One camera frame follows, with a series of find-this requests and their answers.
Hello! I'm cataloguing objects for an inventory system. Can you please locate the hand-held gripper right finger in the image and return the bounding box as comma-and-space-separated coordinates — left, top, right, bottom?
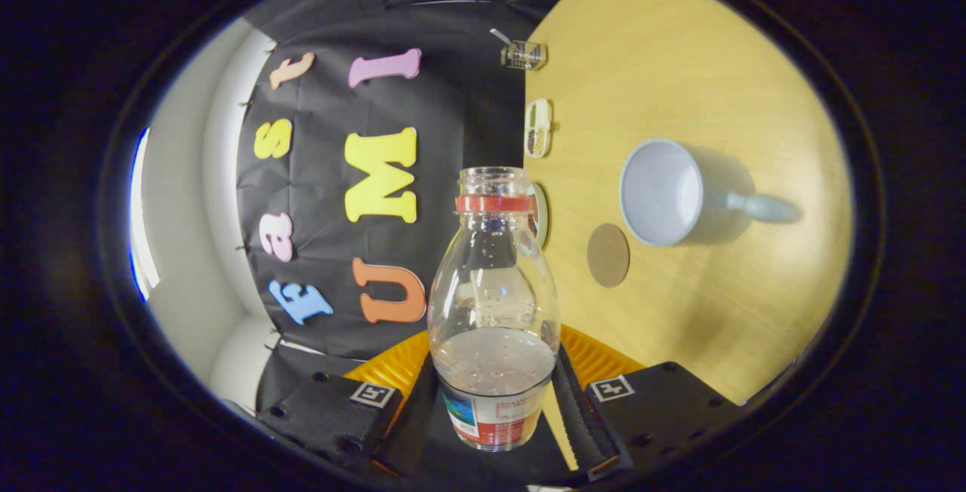
549, 324, 744, 478

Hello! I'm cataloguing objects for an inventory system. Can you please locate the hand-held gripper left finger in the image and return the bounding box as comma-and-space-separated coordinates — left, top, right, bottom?
257, 330, 438, 478

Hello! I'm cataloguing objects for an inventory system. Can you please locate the clear juice bottle red label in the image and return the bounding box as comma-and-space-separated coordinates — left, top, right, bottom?
427, 166, 561, 453

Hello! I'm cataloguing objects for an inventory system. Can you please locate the light blue cup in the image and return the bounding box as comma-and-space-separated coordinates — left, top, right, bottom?
619, 138, 801, 248

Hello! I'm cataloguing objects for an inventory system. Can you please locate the round brown coaster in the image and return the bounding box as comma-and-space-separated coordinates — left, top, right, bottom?
587, 223, 631, 288

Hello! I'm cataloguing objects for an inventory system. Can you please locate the black backdrop cloth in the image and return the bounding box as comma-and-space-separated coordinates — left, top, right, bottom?
235, 0, 627, 487

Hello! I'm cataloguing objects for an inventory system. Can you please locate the white divided snack dish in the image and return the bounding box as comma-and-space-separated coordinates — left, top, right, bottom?
524, 98, 553, 159

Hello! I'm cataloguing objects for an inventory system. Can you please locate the light green plate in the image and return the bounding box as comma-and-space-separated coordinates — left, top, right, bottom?
528, 181, 549, 250

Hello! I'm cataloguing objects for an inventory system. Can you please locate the wooden table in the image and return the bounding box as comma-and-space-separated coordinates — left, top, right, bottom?
523, 0, 854, 470

